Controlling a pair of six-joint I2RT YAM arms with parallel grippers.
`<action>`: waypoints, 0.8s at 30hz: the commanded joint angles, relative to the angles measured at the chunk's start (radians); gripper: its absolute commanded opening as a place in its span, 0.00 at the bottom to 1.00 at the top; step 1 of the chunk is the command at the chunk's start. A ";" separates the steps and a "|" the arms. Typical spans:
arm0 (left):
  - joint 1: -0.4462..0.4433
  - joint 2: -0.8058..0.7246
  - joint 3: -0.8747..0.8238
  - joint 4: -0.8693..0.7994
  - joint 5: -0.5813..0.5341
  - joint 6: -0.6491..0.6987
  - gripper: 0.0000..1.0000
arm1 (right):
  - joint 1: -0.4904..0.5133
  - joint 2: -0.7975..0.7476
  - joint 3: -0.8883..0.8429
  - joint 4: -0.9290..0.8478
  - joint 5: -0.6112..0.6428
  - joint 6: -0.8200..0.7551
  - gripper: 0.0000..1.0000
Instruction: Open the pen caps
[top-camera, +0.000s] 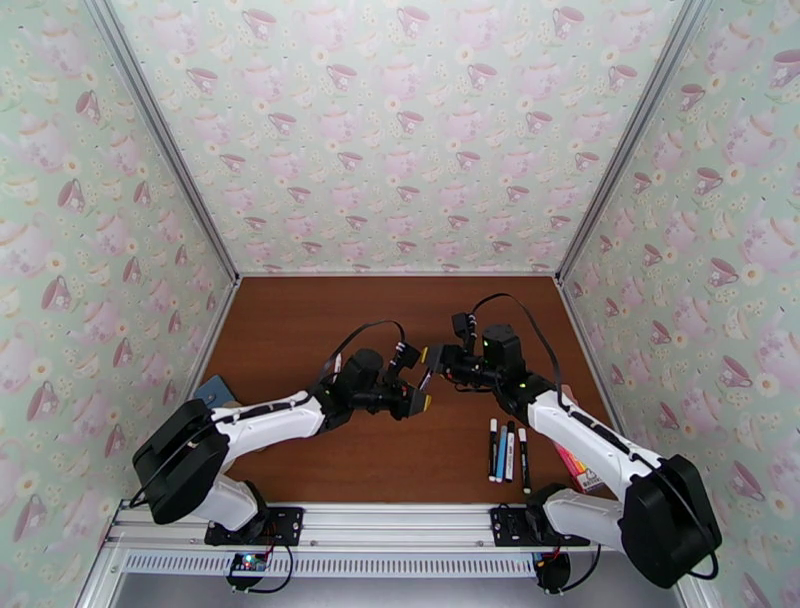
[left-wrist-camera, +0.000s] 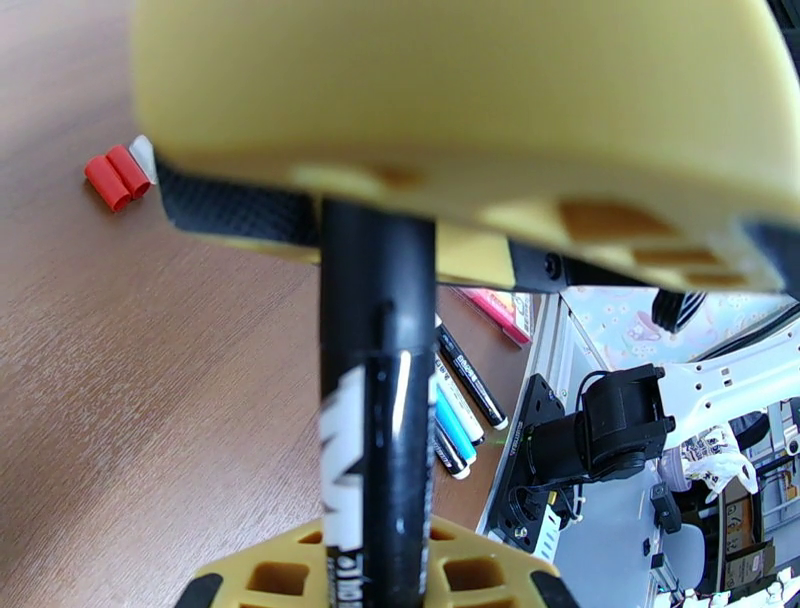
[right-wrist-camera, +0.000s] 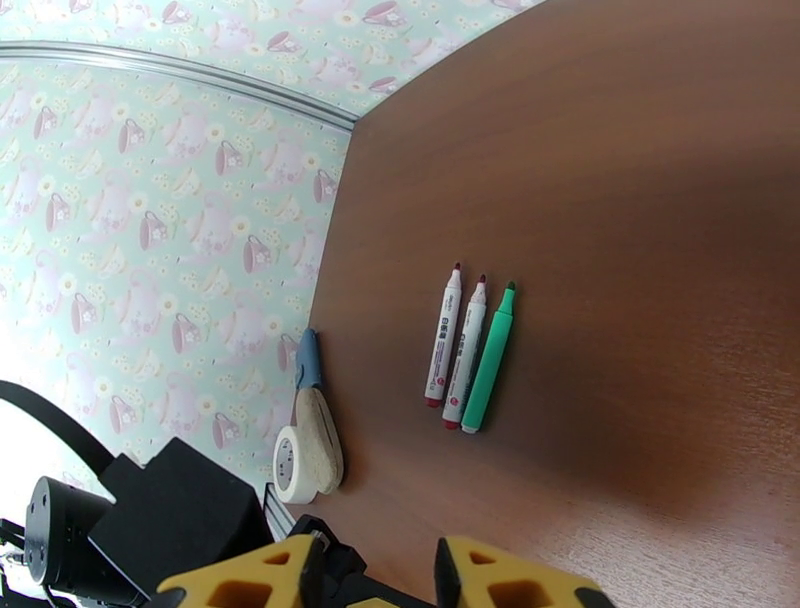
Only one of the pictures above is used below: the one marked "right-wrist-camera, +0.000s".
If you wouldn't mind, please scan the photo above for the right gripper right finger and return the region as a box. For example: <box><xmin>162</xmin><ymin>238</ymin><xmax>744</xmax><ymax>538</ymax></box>
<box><xmin>434</xmin><ymin>535</ymin><xmax>621</xmax><ymax>608</ymax></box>

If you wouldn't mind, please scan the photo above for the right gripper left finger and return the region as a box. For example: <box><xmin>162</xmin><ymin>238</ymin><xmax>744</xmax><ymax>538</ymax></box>
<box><xmin>154</xmin><ymin>531</ymin><xmax>328</xmax><ymax>608</ymax></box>

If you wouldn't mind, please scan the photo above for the green highlighter pen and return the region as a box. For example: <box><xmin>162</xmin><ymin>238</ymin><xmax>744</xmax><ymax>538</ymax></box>
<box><xmin>460</xmin><ymin>281</ymin><xmax>518</xmax><ymax>435</ymax></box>

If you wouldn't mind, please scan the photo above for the red whiteboard marker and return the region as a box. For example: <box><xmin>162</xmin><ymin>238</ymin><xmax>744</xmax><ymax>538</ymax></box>
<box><xmin>441</xmin><ymin>272</ymin><xmax>489</xmax><ymax>431</ymax></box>
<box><xmin>423</xmin><ymin>261</ymin><xmax>464</xmax><ymax>409</ymax></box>

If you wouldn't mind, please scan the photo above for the aluminium front beam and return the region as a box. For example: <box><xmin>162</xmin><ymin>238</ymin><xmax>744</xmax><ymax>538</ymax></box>
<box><xmin>262</xmin><ymin>484</ymin><xmax>298</xmax><ymax>542</ymax></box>

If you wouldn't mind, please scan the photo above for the white masking tape roll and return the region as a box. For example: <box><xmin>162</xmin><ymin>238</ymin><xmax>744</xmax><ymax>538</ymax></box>
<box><xmin>272</xmin><ymin>424</ymin><xmax>326</xmax><ymax>506</ymax></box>

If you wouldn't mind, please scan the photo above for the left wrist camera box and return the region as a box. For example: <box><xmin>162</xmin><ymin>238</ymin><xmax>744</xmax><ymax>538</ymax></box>
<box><xmin>87</xmin><ymin>436</ymin><xmax>276</xmax><ymax>601</ymax></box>

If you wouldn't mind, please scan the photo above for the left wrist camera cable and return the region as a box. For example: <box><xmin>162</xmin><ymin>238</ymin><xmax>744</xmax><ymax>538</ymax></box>
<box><xmin>0</xmin><ymin>379</ymin><xmax>120</xmax><ymax>471</ymax></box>

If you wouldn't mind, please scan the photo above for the aluminium corner post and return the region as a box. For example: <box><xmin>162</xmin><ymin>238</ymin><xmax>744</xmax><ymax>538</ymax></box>
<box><xmin>0</xmin><ymin>40</ymin><xmax>359</xmax><ymax>131</ymax></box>

